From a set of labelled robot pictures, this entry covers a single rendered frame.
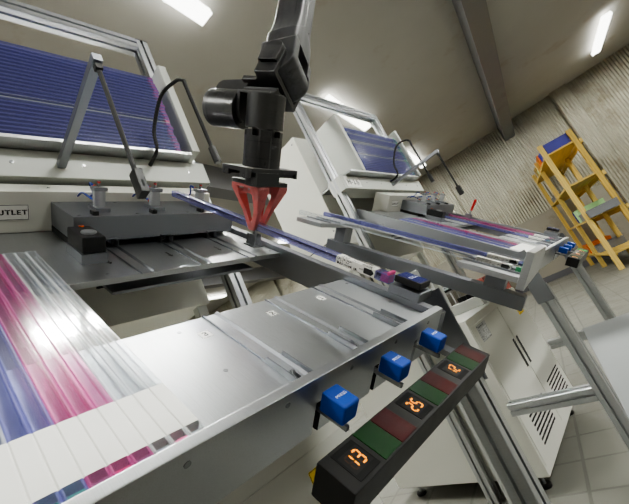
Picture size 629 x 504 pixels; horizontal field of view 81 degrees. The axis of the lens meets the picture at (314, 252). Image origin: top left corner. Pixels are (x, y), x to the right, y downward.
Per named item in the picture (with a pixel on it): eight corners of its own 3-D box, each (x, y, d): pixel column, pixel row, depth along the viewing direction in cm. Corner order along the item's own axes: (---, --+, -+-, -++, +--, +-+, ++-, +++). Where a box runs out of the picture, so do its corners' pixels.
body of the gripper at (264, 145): (220, 175, 55) (222, 123, 53) (270, 177, 63) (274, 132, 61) (247, 181, 51) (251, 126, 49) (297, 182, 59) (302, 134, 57)
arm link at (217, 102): (287, 38, 52) (306, 85, 60) (224, 39, 57) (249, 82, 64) (253, 104, 49) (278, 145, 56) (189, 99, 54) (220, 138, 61)
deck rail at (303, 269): (437, 343, 63) (446, 310, 61) (432, 347, 61) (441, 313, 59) (204, 235, 106) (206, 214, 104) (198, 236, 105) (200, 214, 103)
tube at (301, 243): (393, 282, 45) (395, 273, 44) (387, 284, 44) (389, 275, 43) (177, 196, 75) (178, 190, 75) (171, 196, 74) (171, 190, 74)
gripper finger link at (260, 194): (227, 226, 59) (231, 167, 57) (261, 223, 64) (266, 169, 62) (254, 236, 55) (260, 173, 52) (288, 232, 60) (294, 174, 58)
